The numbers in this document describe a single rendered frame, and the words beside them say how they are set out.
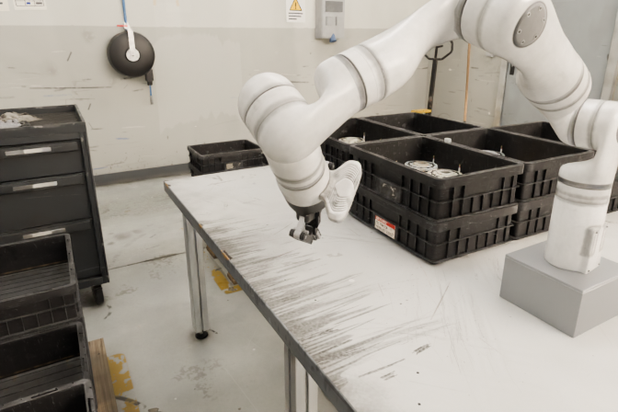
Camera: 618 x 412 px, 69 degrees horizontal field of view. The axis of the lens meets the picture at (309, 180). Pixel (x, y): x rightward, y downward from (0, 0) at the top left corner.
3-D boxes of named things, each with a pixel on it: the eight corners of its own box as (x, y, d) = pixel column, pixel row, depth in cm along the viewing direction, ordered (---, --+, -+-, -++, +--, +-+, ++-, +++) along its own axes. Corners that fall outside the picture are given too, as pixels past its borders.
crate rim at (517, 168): (526, 173, 118) (527, 164, 117) (439, 190, 105) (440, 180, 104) (422, 142, 152) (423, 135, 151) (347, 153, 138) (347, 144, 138)
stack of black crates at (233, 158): (248, 201, 314) (246, 138, 301) (267, 216, 289) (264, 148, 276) (191, 212, 296) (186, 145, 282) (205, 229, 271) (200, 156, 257)
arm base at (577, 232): (602, 262, 93) (620, 183, 87) (582, 276, 87) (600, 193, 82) (556, 246, 100) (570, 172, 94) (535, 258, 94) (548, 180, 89)
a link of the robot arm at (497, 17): (545, -32, 49) (602, 65, 67) (480, -49, 56) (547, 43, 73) (491, 42, 52) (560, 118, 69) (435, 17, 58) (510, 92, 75)
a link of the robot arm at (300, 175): (257, 153, 63) (290, 200, 59) (220, 84, 49) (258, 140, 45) (300, 126, 63) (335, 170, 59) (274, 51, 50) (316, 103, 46)
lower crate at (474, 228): (515, 245, 124) (521, 203, 121) (431, 269, 111) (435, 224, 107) (417, 200, 158) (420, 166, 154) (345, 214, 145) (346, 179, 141)
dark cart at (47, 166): (113, 305, 219) (85, 121, 192) (3, 334, 198) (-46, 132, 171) (100, 256, 269) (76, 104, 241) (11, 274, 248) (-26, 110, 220)
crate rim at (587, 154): (596, 159, 131) (597, 151, 130) (526, 173, 118) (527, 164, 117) (486, 133, 165) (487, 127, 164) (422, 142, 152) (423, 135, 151)
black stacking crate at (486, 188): (520, 207, 121) (526, 165, 117) (435, 228, 108) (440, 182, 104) (420, 169, 154) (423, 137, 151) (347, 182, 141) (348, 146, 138)
